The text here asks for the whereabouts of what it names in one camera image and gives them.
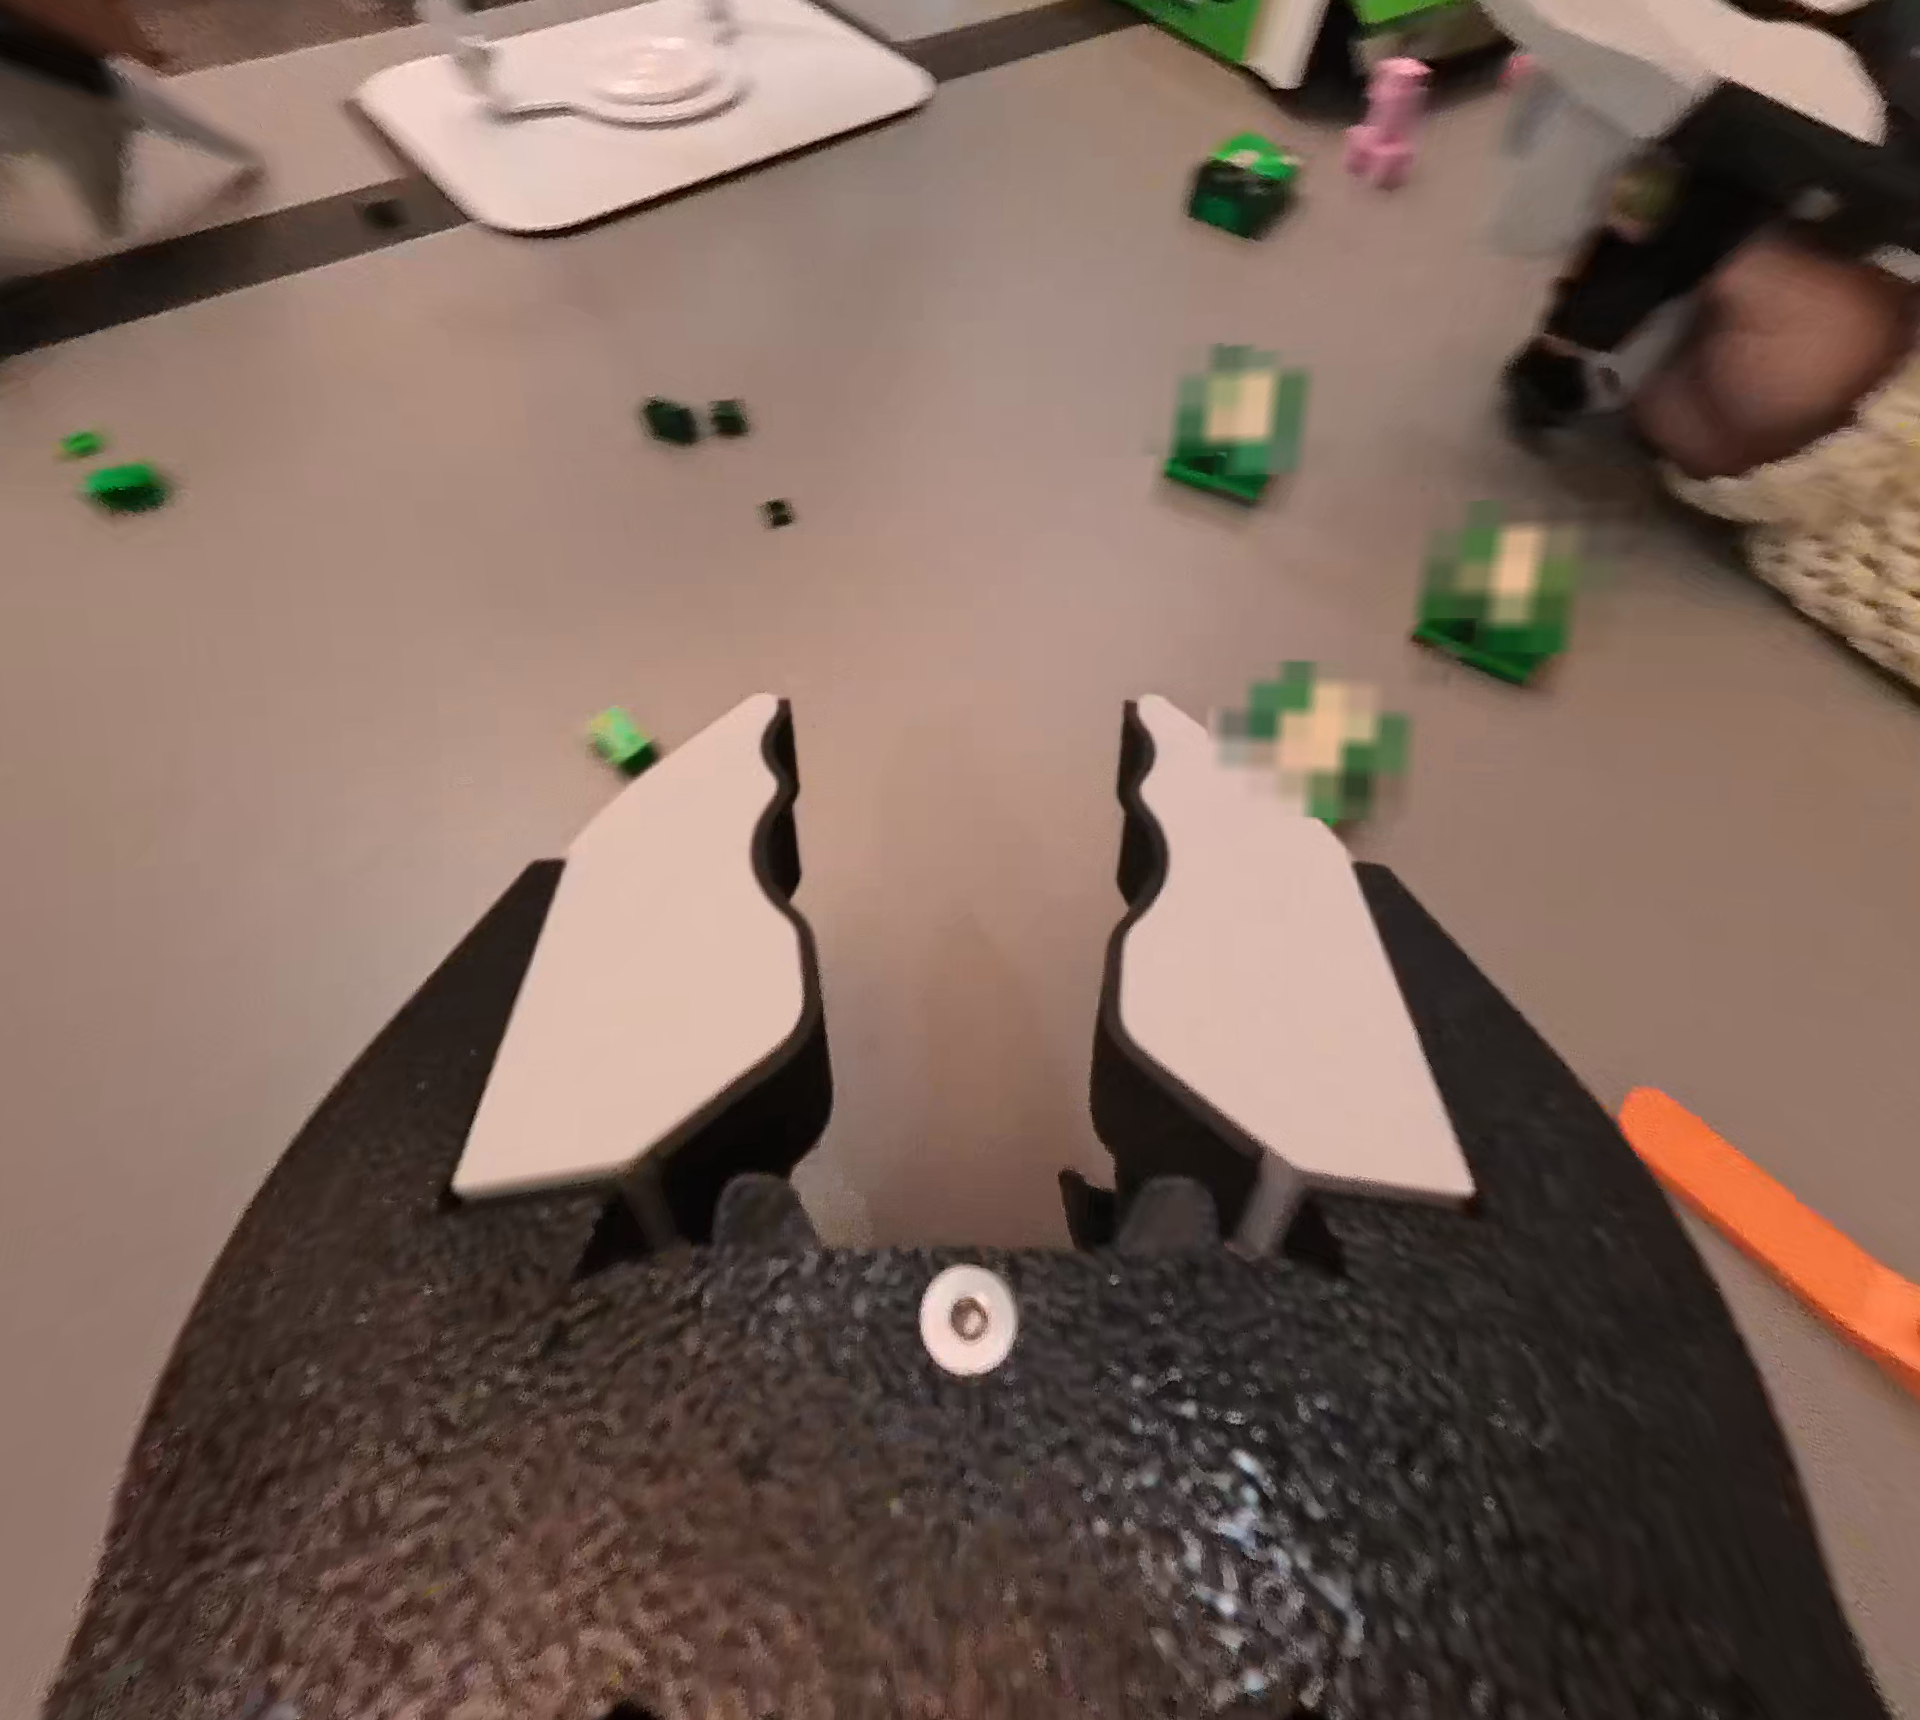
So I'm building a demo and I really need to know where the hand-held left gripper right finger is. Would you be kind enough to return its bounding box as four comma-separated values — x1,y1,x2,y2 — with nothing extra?
1085,695,1480,1264

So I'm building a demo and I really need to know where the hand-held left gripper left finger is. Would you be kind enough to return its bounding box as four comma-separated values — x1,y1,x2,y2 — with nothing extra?
450,695,833,1259

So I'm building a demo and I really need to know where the person's right forearm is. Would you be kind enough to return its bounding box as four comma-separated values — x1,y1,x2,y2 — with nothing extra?
1655,371,1920,710

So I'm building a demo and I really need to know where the pink lego pig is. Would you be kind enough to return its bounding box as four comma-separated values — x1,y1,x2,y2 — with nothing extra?
1341,59,1433,193

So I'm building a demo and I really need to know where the flat green lego panel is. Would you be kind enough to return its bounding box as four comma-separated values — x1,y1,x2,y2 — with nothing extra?
1413,616,1569,689
1166,444,1277,508

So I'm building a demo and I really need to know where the green lego cube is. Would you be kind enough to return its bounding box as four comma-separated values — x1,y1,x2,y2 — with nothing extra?
1187,133,1304,241

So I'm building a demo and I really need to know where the person's right hand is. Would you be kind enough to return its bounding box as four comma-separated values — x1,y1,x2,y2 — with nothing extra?
1634,235,1899,478

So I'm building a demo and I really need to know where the orange brick separator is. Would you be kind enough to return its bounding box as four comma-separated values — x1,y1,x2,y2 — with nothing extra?
1616,1087,1920,1400

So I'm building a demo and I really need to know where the white book stand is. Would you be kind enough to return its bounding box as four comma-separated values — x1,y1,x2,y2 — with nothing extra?
352,0,940,239

